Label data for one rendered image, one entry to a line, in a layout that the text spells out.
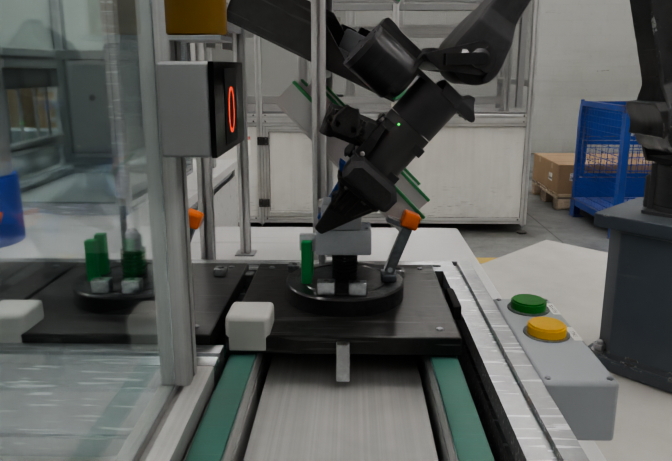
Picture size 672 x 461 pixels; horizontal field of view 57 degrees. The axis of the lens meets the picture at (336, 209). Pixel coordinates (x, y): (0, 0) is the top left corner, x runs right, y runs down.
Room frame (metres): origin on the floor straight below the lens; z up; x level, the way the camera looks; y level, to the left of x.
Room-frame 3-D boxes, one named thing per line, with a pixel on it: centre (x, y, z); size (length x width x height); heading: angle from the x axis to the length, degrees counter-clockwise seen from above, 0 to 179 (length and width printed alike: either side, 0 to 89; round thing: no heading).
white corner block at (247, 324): (0.61, 0.09, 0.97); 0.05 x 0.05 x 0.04; 89
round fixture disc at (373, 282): (0.71, -0.01, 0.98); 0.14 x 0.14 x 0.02
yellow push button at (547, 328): (0.62, -0.22, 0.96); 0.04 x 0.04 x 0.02
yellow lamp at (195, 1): (0.52, 0.11, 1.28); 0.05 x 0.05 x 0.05
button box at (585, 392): (0.62, -0.22, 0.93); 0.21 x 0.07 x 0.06; 179
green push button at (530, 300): (0.69, -0.22, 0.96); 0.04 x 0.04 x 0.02
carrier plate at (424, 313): (0.71, -0.01, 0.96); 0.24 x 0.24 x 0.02; 89
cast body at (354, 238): (0.71, 0.00, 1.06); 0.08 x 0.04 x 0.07; 89
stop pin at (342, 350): (0.58, -0.01, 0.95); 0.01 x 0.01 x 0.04; 89
